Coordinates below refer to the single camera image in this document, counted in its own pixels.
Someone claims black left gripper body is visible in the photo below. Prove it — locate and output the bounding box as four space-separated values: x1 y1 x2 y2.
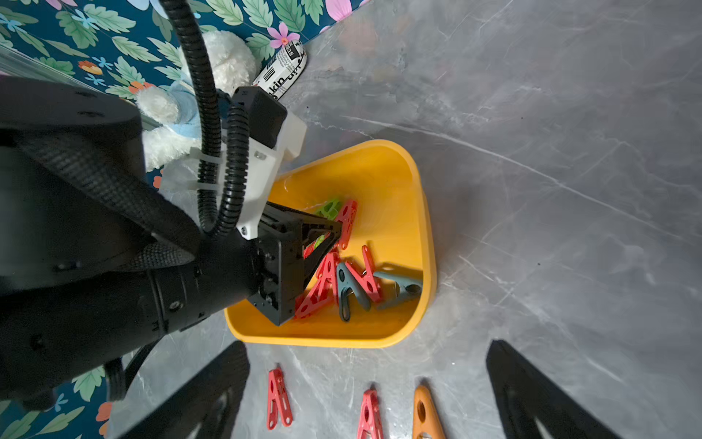
249 202 314 327

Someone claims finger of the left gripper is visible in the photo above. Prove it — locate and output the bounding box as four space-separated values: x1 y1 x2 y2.
298 213 343 289

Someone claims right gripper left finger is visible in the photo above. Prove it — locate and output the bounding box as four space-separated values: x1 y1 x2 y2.
122 341 250 438

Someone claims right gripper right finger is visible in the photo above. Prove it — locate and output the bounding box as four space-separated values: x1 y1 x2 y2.
486 339 618 438

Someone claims green clothespin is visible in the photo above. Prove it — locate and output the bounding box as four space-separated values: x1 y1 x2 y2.
314 198 343 249

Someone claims yellow plastic storage box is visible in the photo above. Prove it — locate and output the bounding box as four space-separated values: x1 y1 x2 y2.
224 140 437 349

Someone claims orange clothespin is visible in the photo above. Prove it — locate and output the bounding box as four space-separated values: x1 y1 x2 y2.
412 384 446 439

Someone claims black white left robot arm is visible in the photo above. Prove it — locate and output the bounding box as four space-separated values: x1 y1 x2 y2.
1 76 342 411

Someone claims red clothespin in box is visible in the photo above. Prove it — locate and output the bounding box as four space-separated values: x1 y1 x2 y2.
336 199 358 251

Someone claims red boxed clothespin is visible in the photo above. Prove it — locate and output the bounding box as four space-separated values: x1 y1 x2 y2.
294 250 340 319
345 245 383 304

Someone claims teal grey clothespin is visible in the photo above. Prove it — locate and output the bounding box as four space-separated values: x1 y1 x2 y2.
375 272 423 310
336 262 371 322

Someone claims newspaper print pouch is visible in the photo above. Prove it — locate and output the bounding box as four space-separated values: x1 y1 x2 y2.
253 41 308 100

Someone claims white plush teddy bear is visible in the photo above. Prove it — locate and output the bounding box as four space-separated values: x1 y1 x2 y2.
133 29 259 172

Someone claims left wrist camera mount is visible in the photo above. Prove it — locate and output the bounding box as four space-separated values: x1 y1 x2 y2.
218 86 307 241

